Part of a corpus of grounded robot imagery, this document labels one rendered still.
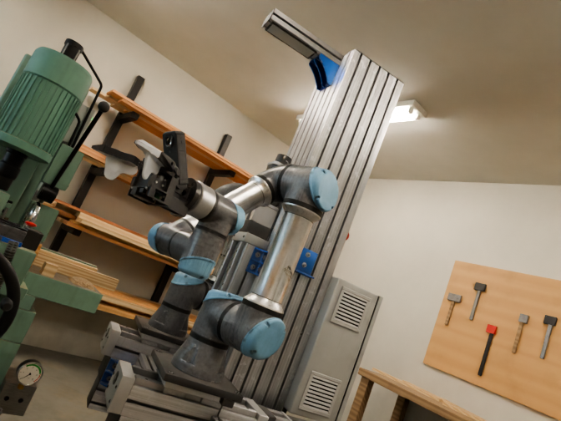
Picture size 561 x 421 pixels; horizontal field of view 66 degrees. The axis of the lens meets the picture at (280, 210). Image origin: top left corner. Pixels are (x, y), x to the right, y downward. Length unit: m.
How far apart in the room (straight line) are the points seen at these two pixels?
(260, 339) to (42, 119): 0.88
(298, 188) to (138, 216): 3.06
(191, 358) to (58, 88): 0.86
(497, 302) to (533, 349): 0.41
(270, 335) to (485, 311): 2.81
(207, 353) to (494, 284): 2.91
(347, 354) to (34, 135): 1.21
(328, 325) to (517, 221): 2.68
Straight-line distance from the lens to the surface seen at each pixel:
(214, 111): 4.44
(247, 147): 4.62
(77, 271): 1.56
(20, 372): 1.39
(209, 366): 1.23
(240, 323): 1.14
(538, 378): 3.58
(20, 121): 1.45
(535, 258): 3.81
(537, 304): 3.68
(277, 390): 1.55
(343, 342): 1.57
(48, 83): 1.47
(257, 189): 1.21
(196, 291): 1.71
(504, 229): 3.97
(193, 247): 0.97
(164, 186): 0.88
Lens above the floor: 1.09
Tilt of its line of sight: 11 degrees up
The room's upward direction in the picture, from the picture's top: 22 degrees clockwise
